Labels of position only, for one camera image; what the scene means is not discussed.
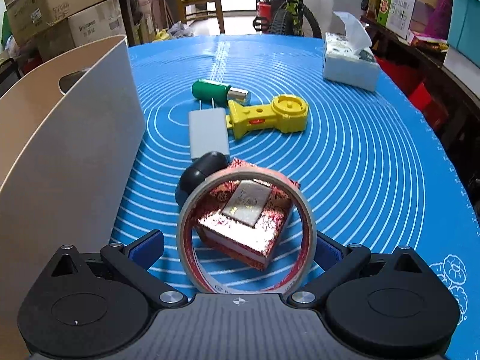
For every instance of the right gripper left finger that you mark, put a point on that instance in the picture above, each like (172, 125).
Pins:
(87, 305)

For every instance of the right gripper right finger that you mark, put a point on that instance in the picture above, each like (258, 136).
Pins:
(379, 304)

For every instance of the tape roll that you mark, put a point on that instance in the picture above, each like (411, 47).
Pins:
(203, 280)

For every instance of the beige plastic storage bin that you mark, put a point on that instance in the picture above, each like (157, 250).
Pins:
(70, 131)

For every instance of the red patterned gift box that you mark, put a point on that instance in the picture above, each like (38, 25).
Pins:
(243, 219)

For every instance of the black earbuds case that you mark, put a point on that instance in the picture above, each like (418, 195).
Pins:
(197, 172)

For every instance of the blue silicone mat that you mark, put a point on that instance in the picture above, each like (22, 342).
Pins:
(370, 166)

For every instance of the white power adapter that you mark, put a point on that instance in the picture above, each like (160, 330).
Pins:
(208, 132)

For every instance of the yellow toy tool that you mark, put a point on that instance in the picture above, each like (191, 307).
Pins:
(286, 113)

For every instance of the green cylinder lighter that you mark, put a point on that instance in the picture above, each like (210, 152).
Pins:
(220, 93)

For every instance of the white tissue pack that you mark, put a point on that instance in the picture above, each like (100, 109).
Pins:
(348, 58)

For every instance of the stacked cardboard boxes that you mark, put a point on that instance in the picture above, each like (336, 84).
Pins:
(57, 26)

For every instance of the green white carton box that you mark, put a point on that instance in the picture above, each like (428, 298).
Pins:
(396, 15)

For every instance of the teal plastic crate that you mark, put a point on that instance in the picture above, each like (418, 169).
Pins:
(464, 32)

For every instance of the green black bicycle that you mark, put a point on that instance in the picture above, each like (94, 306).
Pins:
(286, 17)

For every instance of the wooden chair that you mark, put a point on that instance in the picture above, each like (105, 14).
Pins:
(181, 14)

